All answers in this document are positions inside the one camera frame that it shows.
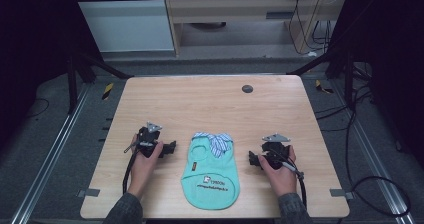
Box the black metal stand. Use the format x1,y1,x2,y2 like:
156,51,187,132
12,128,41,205
287,45,373,109
65,50,135,116

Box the person's right hand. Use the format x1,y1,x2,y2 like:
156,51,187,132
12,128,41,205
257,145,298,199

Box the grey metal table bracket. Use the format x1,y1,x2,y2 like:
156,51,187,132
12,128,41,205
329,188,355,201
76,188,101,199

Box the black looped floor cable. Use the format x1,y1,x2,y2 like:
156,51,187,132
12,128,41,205
314,83,412,218

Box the aluminium floor rail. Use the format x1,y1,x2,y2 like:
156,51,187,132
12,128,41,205
9,83,92,224
328,78,416,224

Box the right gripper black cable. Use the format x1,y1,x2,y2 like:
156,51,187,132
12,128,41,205
281,159,308,210

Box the teal pet shirt striped collar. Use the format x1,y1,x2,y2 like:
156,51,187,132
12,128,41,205
180,131,241,211

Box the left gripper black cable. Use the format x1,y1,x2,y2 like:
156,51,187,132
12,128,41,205
121,143,140,196

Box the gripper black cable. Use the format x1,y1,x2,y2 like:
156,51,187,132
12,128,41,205
281,159,308,210
121,143,140,196

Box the light wooden desk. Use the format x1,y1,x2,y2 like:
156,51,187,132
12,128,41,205
161,0,349,57

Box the person's left hand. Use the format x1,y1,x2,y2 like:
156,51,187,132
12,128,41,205
127,133,165,199

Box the thin black floor cable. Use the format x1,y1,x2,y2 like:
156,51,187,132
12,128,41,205
27,97,51,119

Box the white cabinet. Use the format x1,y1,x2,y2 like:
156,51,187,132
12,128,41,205
69,0,176,54

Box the yellow black striped tape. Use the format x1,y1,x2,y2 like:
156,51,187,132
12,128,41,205
314,79,335,95
101,82,115,101

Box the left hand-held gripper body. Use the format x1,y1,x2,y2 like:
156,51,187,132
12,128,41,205
137,121,166,159

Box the black cables under desk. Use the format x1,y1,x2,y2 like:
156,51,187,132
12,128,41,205
287,0,336,57

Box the dark curtain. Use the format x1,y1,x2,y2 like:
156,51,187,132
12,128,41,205
0,0,104,152
328,0,424,172

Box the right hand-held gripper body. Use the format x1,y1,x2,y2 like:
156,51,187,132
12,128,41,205
261,133,292,171

